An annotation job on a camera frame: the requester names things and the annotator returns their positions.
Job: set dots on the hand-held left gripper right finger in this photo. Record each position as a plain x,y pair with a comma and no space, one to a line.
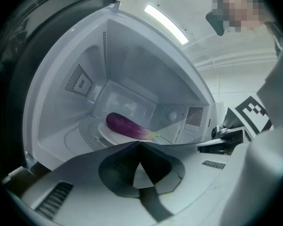
165,159

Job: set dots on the glass microwave turntable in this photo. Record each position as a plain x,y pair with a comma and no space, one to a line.
87,132

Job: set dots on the white microwave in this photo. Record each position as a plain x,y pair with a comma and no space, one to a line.
61,83

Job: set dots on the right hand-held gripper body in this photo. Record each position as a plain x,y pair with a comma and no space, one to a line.
252,112

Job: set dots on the person's head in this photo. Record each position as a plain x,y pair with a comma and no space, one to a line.
240,8

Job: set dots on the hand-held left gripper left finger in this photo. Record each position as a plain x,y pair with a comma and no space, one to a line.
89,160

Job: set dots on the long ceiling light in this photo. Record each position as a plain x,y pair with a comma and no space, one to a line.
166,23

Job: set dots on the black head-mounted camera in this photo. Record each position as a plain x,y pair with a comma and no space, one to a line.
215,22

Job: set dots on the white ceiling pipe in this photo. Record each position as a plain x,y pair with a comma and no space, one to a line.
235,61

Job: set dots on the purple eggplant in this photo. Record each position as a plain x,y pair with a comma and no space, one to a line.
128,127

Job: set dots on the white plate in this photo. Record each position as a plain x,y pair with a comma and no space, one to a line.
106,132

